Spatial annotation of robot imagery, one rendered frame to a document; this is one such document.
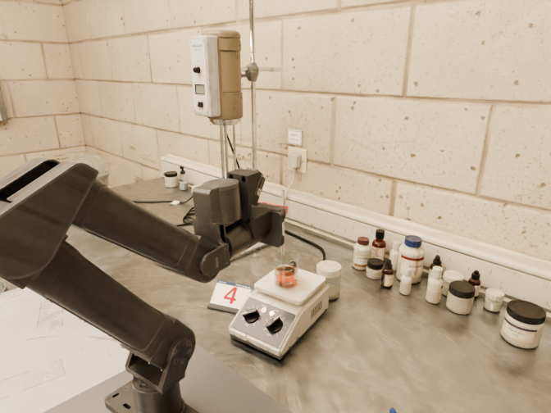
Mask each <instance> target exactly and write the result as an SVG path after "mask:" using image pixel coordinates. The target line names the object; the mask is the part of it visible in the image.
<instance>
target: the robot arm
mask: <svg viewBox="0 0 551 413"><path fill-rule="evenodd" d="M97 176H98V171H97V170H95V169H94V168H93V167H91V166H89V165H87V164H84V163H79V162H72V161H64V162H59V161H57V160H53V159H47V158H40V157H38V158H34V159H32V160H30V161H28V162H26V163H25V164H24V165H22V166H20V167H18V168H17V169H15V170H14V171H12V172H11V173H9V174H8V175H5V176H4V177H2V178H1V179H0V277H1V278H3V279H5V280H6V281H8V282H10V283H11V284H14V285H15V286H17V287H18V288H21V289H24V288H25V287H27V288H28V289H30V290H32V291H33V292H35V293H37V294H38V295H40V296H42V297H44V298H45V300H49V301H50V302H51V303H54V304H56V305H57V306H59V307H60V308H62V309H64V310H66V311H68V312H70V313H71V314H72V315H75V316H76V317H78V318H79V320H83V321H84V322H85V323H88V324H90V325H92V326H93V327H94V328H96V329H99V330H100V331H102V332H104V333H105V334H107V335H108V337H112V338H113V339H114V340H117V341H118V342H120V343H121V344H120V346H121V347H122V348H123V349H124V348H125V349H126V350H128V351H130V352H129V355H128V357H127V361H126V363H125V370H126V371H127V372H129V373H130V374H132V375H133V379H132V380H131V381H129V382H128V383H126V384H125V385H123V386H121V387H120V388H118V389H117V390H116V391H114V392H112V393H110V394H109V395H107V396H106V397H105V399H104V401H105V406H106V408H107V409H108V410H110V411H111V412H112V413H199V412H197V411H196V410H195V409H193V408H192V407H190V406H188V405H187V404H186V403H184V399H183V398H182V397H181V394H180V381H181V380H182V379H183V378H184V377H185V371H186V369H187V366H188V363H189V360H190V359H191V357H192V355H193V353H194V349H195V344H196V338H195V335H194V332H193V330H192V329H190V328H189V327H188V326H186V325H185V324H183V323H182V322H181V321H179V320H178V319H176V318H174V317H172V316H170V315H168V314H165V313H163V312H161V311H159V310H157V309H155V308H154V307H152V306H150V305H149V304H147V303H146V302H144V301H143V300H142V299H140V298H139V297H137V296H136V295H134V294H133V293H132V292H131V291H130V290H128V289H127V288H125V287H124V286H123V285H121V284H120V283H118V282H117V281H116V280H114V279H113V278H112V277H111V276H109V275H108V274H106V273H105V272H104V271H102V270H101V269H99V268H98V267H97V266H96V265H95V264H93V263H92V262H91V261H89V260H88V259H86V258H85V257H84V256H82V255H81V254H80V252H79V251H78V250H77V249H76V248H74V247H73V246H72V245H70V244H69V243H68V242H67V241H66V239H67V238H68V235H67V234H66V233H67V231H68V229H69V228H70V226H71V227H73V228H76V229H79V230H81V231H83V232H85V233H87V234H91V235H93V236H94V237H96V238H100V239H101V240H104V241H106V242H108V243H111V244H113V245H115V246H118V247H120V248H123V249H125V250H126V251H129V252H132V253H134V254H136V255H138V256H141V257H143V258H145V259H147V260H149V261H151V262H153V263H154V265H155V266H158V267H160V268H162V269H164V270H167V271H170V272H172V273H174V274H177V275H181V276H184V277H186V278H189V279H192V280H195V281H198V282H200V283H203V284H206V283H209V282H211V281H212V280H214V279H215V278H216V276H217V275H218V273H219V272H220V271H221V270H223V269H225V268H226V267H228V266H230V260H231V259H233V258H234V257H236V256H238V255H239V254H240V253H242V252H244V251H246V250H247V249H249V248H250V247H252V246H253V245H255V244H257V243H265V244H268V245H271V246H274V247H280V246H282V245H283V244H284V243H285V236H284V235H282V223H283V222H284V221H285V217H286V215H287V213H288V207H287V206H282V205H278V204H273V203H269V202H260V201H258V199H259V197H260V194H261V191H262V188H263V185H264V183H265V180H266V178H265V177H264V176H263V173H261V172H260V171H259V170H257V169H252V168H246V170H245V169H240V168H238V169H236V170H232V171H229V172H227V179H213V180H209V181H207V182H204V183H203V184H202V185H200V186H198V187H195V188H194V189H193V200H194V211H195V218H194V219H193V224H194V234H193V233H191V232H189V231H188V230H186V229H183V228H181V227H179V226H177V225H173V224H172V223H170V222H168V221H167V220H164V219H162V218H161V217H160V216H157V215H155V214H154V213H152V212H151V211H149V210H147V209H145V208H143V207H142V206H140V205H138V204H137V203H135V202H132V201H131V200H130V199H128V198H126V197H124V196H122V195H120V194H119V193H117V192H115V191H113V190H112V189H110V188H109V187H108V186H107V185H106V184H105V183H103V182H102V181H101V180H99V179H97Z"/></svg>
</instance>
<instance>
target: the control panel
mask: <svg viewBox="0 0 551 413"><path fill-rule="evenodd" d="M251 308H256V309H257V310H258V311H259V318H258V319H257V321H255V322H254V323H248V322H246V321H245V319H244V318H243V316H242V315H241V314H242V312H244V311H247V310H248V309H251ZM263 308H265V309H266V311H264V312H262V309H263ZM272 311H273V312H274V315H270V313H271V312H272ZM277 315H278V316H279V317H280V318H281V321H282V324H283V325H282V328H281V330H280V331H279V332H277V333H270V332H269V331H268V330H267V328H266V323H267V322H268V320H270V319H271V318H274V317H275V316H277ZM295 316H296V315H295V314H293V313H290V312H288V311H285V310H282V309H280V308H278V307H275V306H272V305H270V304H267V303H265V302H261V301H259V300H257V299H255V298H252V297H249V298H248V300H247V301H246V302H245V304H244V306H243V308H242V309H241V311H240V312H239V314H238V315H237V317H236V318H235V321H234V322H233V324H232V325H231V326H232V327H233V328H235V329H238V330H240V331H242V332H244V333H246V334H249V335H251V336H253V337H255V338H258V339H260V340H262V341H264V342H266V343H269V344H270V345H273V346H275V347H279V346H280V345H281V343H282V341H283V339H284V337H285V335H286V334H287V332H288V330H289V327H290V326H291V324H292V323H293V321H294V318H295Z"/></svg>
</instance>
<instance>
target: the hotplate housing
mask: <svg viewBox="0 0 551 413"><path fill-rule="evenodd" d="M249 297H252V298H255V299H257V300H259V301H261V302H265V303H267V304H270V305H272V306H275V307H278V308H280V309H282V310H285V311H288V312H290V313H293V314H295V315H296V316H295V318H294V321H293V323H292V324H291V326H290V327H289V330H288V332H287V334H286V335H285V337H284V339H283V341H282V343H281V345H280V346H279V347H275V346H273V345H270V344H269V343H266V342H264V341H262V340H260V339H258V338H255V337H253V336H251V335H249V334H246V333H244V332H242V331H240V330H238V329H235V328H233V327H232V326H231V325H232V324H233V322H234V321H235V318H236V317H237V315H238V314H239V312H240V311H241V309H242V308H243V306H244V304H245V302H246V301H247V300H248V298H249ZM245 302H244V304H243V305H242V306H241V308H240V309H239V311H238V313H237V315H236V316H235V318H234V319H233V320H232V322H231V324H230V326H229V331H230V336H231V337H232V338H235V339H237V340H239V341H240V342H242V343H246V344H248V345H249V346H251V347H254V348H256V349H258V350H260V351H262V352H265V353H266V354H268V355H270V356H273V357H275V358H277V359H279V360H281V359H282V357H283V356H284V355H285V354H286V353H287V352H288V351H289V350H290V349H291V348H292V347H293V346H294V345H295V343H296V342H297V341H298V340H299V339H300V338H301V337H302V336H303V335H304V334H305V333H306V332H307V331H308V330H309V329H310V328H311V327H312V326H313V325H314V324H315V323H316V322H317V321H318V320H319V319H320V318H321V316H322V315H323V314H324V313H325V312H326V311H327V308H328V303H329V287H328V285H327V284H323V285H322V286H321V287H320V288H319V289H318V290H317V291H316V292H314V293H313V295H311V296H310V297H309V298H308V299H307V300H306V301H305V302H304V303H303V304H302V305H295V304H293V303H290V302H287V301H284V300H282V299H279V298H277V297H273V296H271V295H269V294H266V293H263V292H260V291H257V290H256V289H255V290H254V291H253V292H251V293H250V294H249V295H248V297H247V298H246V300H245Z"/></svg>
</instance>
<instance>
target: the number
mask: <svg viewBox="0 0 551 413"><path fill-rule="evenodd" d="M249 291H250V289H248V288H241V287H235V286H231V285H227V284H219V283H218V284H217V286H216V290H215V292H214V295H213V298H212V301H215V302H222V303H225V304H230V305H234V306H242V305H243V304H244V302H245V300H246V298H247V297H248V294H249Z"/></svg>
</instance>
